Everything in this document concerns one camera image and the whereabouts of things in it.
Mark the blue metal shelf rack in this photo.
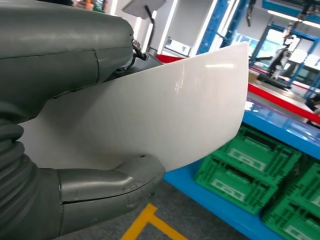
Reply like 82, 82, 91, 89
163, 0, 320, 240

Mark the grey panel on black stand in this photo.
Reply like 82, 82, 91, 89
122, 0, 168, 56

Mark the green folded plastic crate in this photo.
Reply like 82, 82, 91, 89
262, 161, 320, 240
195, 125, 303, 216

